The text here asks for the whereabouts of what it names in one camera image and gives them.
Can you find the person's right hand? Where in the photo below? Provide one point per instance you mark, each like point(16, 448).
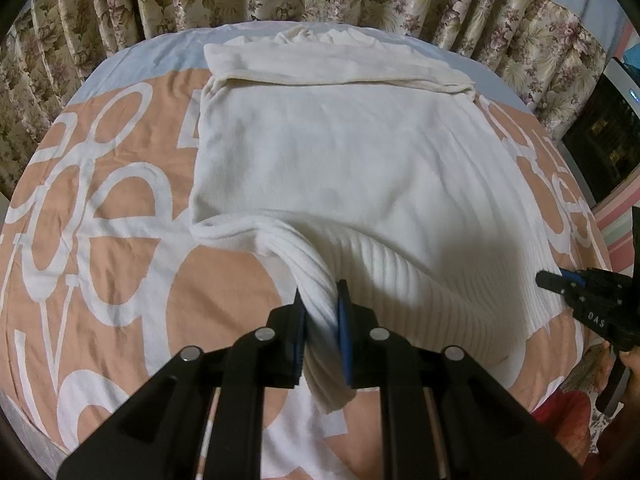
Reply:
point(627, 362)

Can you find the peach printed bed sheet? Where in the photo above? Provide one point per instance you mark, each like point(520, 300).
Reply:
point(100, 235)

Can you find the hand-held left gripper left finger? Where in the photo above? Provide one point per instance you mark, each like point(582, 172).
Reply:
point(295, 345)

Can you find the black water dispenser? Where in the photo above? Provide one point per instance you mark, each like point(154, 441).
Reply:
point(605, 145)

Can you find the red clothing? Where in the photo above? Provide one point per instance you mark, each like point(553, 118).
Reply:
point(567, 425)

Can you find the white knit sweater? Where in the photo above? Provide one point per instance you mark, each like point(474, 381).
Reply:
point(350, 160)

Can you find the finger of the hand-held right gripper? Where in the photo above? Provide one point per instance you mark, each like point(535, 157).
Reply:
point(557, 282)

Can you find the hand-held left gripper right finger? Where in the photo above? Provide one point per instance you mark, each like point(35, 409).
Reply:
point(346, 340)

